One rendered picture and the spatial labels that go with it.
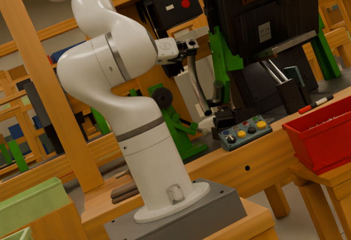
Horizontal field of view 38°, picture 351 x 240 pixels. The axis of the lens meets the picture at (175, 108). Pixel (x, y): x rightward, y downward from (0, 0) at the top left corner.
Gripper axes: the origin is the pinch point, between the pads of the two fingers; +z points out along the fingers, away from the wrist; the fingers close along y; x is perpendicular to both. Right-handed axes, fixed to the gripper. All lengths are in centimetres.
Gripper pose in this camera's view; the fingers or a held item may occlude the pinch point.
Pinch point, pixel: (189, 48)
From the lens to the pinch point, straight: 190.2
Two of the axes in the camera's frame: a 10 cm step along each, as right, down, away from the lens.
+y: -2.3, -7.2, 6.6
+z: 9.7, -1.5, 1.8
